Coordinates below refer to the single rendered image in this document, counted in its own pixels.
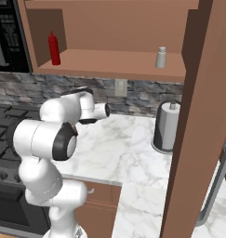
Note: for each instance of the grey wall outlet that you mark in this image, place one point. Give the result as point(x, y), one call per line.
point(121, 87)

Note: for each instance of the black stove knob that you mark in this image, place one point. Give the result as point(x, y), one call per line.
point(17, 178)
point(2, 175)

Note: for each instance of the black microwave oven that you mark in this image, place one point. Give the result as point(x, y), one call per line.
point(10, 34)

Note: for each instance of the brown base cabinet door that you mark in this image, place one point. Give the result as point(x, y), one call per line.
point(95, 220)

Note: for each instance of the red ketchup bottle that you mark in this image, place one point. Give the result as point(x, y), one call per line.
point(54, 49)

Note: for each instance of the brown wooden wall cabinet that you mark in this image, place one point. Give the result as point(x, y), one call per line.
point(117, 65)

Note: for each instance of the paper towel roll holder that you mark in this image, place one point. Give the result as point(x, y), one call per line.
point(166, 127)

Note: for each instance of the black stove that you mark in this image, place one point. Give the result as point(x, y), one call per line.
point(6, 145)

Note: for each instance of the brown drawer front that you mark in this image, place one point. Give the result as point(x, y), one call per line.
point(102, 190)

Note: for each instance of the grey shaker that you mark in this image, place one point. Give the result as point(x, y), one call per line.
point(161, 59)

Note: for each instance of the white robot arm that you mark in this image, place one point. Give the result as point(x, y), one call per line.
point(40, 136)

